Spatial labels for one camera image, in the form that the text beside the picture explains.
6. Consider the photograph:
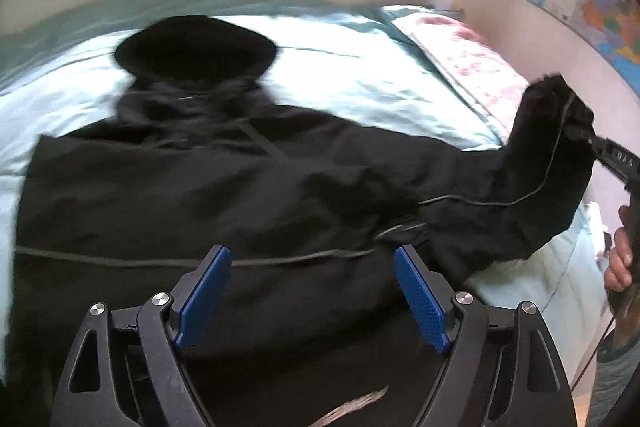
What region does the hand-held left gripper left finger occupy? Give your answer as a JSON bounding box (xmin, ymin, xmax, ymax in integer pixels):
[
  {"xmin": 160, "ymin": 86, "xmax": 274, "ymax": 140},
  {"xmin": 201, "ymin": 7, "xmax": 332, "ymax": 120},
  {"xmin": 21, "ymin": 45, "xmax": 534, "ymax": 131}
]
[{"xmin": 50, "ymin": 244, "xmax": 233, "ymax": 427}]

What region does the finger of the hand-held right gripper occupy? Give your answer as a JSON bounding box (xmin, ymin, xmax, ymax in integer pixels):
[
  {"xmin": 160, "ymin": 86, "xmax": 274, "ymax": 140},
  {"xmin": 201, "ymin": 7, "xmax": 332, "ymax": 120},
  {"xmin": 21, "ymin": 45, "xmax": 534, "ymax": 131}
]
[{"xmin": 565, "ymin": 109, "xmax": 602, "ymax": 148}]

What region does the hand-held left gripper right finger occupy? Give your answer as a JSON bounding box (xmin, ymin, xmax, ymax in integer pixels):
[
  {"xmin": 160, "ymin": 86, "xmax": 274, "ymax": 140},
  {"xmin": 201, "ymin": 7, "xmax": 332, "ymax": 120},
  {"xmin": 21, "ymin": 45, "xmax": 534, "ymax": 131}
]
[{"xmin": 394, "ymin": 244, "xmax": 578, "ymax": 427}]

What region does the black hoodie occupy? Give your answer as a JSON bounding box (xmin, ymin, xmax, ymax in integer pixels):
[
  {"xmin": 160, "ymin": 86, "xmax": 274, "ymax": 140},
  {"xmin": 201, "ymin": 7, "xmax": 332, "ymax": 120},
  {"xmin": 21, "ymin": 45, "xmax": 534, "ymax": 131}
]
[{"xmin": 7, "ymin": 14, "xmax": 596, "ymax": 427}]

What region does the person's right forearm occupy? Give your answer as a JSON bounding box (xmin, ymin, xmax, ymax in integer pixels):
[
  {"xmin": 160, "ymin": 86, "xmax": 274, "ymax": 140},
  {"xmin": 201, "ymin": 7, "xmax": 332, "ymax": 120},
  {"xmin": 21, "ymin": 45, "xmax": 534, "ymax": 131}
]
[{"xmin": 584, "ymin": 332, "xmax": 640, "ymax": 427}]

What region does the person's right hand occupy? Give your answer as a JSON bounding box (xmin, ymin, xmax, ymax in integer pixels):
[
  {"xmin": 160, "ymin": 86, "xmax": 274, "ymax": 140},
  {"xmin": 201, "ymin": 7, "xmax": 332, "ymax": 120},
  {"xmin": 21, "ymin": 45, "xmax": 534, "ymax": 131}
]
[{"xmin": 603, "ymin": 204, "xmax": 640, "ymax": 308}]

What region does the pink floral pillow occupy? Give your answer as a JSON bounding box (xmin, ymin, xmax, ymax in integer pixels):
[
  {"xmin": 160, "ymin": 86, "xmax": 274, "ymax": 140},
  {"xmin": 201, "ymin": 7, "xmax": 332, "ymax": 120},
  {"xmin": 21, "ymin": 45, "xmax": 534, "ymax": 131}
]
[{"xmin": 390, "ymin": 13, "xmax": 531, "ymax": 142}]

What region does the light green quilt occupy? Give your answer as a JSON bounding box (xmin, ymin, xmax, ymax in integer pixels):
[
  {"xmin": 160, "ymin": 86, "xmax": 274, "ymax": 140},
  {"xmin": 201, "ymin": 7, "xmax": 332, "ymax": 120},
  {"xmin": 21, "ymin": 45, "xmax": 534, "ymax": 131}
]
[{"xmin": 0, "ymin": 0, "xmax": 608, "ymax": 388}]

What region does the thin black cable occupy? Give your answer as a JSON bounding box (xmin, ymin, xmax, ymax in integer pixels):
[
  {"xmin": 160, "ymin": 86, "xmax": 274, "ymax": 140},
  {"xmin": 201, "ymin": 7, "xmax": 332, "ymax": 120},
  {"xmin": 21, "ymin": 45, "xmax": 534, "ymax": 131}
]
[{"xmin": 570, "ymin": 309, "xmax": 621, "ymax": 393}]

